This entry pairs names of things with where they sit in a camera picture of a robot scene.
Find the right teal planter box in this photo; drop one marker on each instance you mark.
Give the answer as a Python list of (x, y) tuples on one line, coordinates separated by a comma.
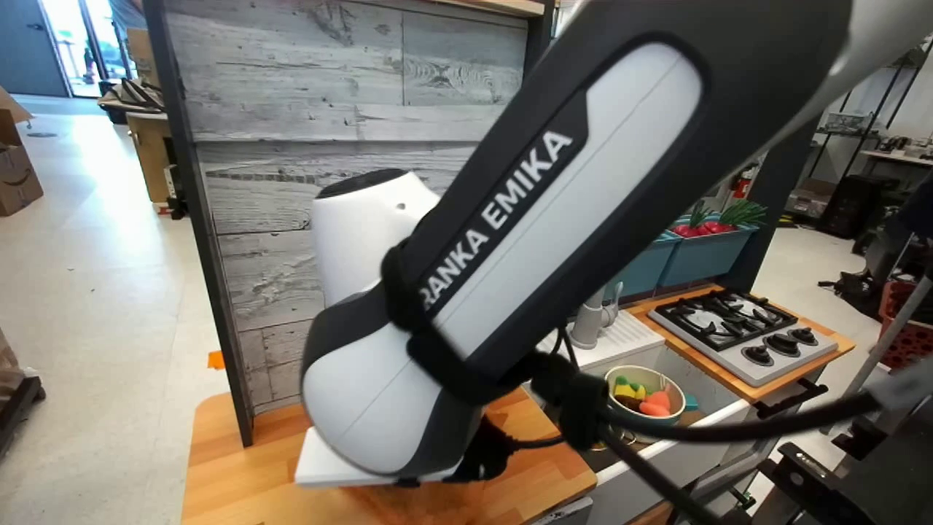
[(675, 260)]

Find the brown cardboard box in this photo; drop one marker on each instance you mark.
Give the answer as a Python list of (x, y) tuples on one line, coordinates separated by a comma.
[(19, 183)]

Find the red toy radishes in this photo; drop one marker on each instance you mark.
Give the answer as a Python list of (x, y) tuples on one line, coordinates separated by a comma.
[(711, 222)]

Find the white toy sink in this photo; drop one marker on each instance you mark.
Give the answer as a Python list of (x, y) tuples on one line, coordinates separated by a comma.
[(704, 472)]

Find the white teal pot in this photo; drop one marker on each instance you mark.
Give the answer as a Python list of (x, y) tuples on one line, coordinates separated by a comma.
[(651, 381)]

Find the black metal shelf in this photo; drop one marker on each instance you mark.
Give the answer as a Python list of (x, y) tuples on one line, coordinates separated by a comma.
[(864, 154)]

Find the grey toy faucet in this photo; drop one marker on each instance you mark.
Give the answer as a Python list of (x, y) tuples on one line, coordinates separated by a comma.
[(596, 315)]

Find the black metal frame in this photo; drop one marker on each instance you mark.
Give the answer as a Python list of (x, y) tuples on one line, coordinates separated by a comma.
[(271, 100)]

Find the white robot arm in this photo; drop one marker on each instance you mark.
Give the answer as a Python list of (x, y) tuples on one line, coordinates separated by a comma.
[(439, 299)]

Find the black drawer handle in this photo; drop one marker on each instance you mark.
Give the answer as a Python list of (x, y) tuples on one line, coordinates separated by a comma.
[(791, 402)]

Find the toy stove top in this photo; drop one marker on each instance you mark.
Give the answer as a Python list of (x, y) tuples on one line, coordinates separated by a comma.
[(742, 333)]

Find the green plush toy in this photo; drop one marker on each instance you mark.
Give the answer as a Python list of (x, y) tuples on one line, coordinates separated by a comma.
[(631, 393)]

